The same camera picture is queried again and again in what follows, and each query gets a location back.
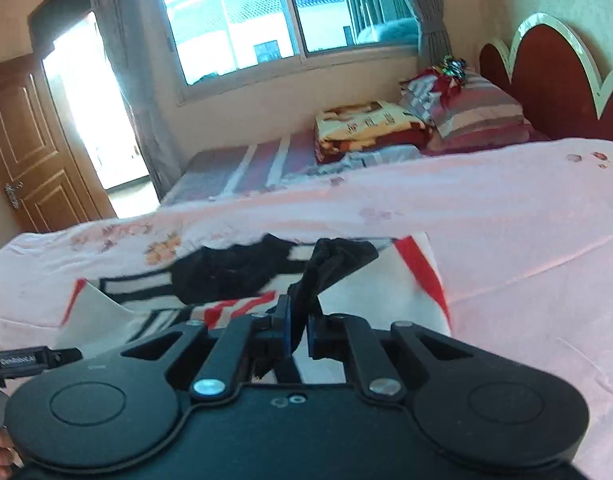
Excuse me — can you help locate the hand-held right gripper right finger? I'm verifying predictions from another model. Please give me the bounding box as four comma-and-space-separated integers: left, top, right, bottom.
306, 312, 474, 403

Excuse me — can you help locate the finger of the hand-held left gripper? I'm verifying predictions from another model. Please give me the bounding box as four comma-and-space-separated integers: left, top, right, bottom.
47, 347, 83, 368

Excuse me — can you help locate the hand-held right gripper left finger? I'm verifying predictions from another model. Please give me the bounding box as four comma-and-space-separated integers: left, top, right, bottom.
120, 294, 293, 403

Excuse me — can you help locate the red white black striped sweater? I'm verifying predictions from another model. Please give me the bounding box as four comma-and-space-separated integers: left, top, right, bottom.
61, 232, 453, 391

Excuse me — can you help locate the person's left hand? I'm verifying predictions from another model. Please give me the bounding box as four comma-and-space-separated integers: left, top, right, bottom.
0, 426, 18, 480

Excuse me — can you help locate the grey purple striped bed sheet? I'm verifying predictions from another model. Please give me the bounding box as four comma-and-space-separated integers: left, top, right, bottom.
159, 127, 552, 206

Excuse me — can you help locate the light blue striped cloth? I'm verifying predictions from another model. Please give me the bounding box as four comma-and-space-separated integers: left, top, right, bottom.
306, 144, 422, 178

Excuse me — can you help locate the brown wooden door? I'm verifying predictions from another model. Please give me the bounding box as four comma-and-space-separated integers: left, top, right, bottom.
0, 55, 117, 233

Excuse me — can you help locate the folded yellow brown printed blanket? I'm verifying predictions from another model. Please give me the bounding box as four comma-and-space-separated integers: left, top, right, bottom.
313, 101, 437, 163

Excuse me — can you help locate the pink floral bed sheet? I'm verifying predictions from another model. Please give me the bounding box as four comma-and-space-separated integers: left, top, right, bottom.
0, 137, 613, 480

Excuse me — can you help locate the red patterned cloth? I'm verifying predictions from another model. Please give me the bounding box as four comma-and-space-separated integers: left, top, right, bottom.
411, 67, 462, 107

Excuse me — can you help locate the grey curtain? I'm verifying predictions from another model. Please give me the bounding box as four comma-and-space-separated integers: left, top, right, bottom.
84, 0, 182, 198
393, 0, 454, 63

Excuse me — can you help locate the striped pillow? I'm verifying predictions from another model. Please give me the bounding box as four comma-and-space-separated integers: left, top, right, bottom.
399, 70, 532, 153

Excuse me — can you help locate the shiny colourful decoration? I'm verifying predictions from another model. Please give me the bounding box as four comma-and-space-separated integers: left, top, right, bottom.
431, 56, 468, 81

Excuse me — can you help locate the sliding glass window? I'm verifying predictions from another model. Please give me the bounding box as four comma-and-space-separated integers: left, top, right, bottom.
144, 0, 419, 103

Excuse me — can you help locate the red scalloped headboard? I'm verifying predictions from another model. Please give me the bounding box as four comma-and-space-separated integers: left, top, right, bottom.
479, 12, 613, 138

